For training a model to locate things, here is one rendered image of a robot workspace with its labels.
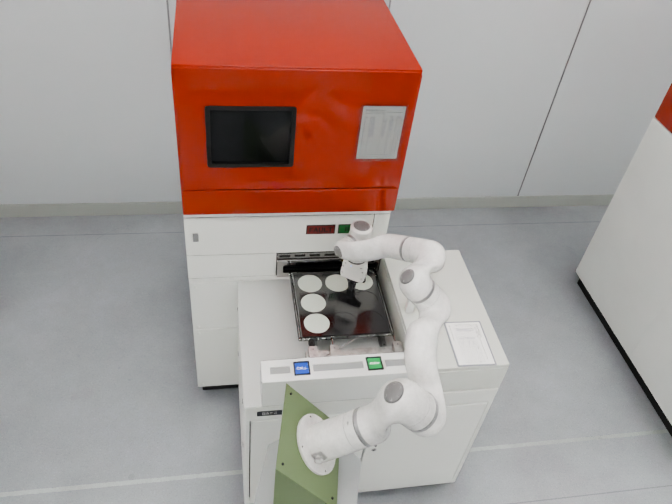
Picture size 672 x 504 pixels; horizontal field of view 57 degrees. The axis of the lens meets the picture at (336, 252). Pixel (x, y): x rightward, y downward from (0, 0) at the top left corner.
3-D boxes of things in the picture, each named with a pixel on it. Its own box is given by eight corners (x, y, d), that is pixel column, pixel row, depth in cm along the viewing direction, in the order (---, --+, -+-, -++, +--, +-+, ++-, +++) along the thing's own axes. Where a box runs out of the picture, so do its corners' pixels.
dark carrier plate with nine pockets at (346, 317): (292, 274, 257) (292, 273, 257) (372, 270, 263) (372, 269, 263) (302, 337, 232) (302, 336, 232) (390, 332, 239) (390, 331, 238)
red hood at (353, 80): (186, 112, 281) (177, -23, 241) (359, 113, 295) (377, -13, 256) (182, 216, 227) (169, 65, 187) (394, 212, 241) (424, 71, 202)
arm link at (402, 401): (376, 452, 185) (446, 429, 175) (340, 430, 173) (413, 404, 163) (374, 416, 193) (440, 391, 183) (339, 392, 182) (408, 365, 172)
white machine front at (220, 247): (189, 279, 259) (182, 204, 232) (376, 271, 274) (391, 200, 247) (188, 284, 257) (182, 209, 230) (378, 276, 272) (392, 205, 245)
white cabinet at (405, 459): (237, 394, 316) (236, 282, 261) (418, 380, 334) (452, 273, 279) (243, 516, 270) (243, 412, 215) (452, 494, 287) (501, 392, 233)
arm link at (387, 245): (390, 274, 211) (333, 261, 234) (420, 255, 220) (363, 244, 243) (385, 250, 208) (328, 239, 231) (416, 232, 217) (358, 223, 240)
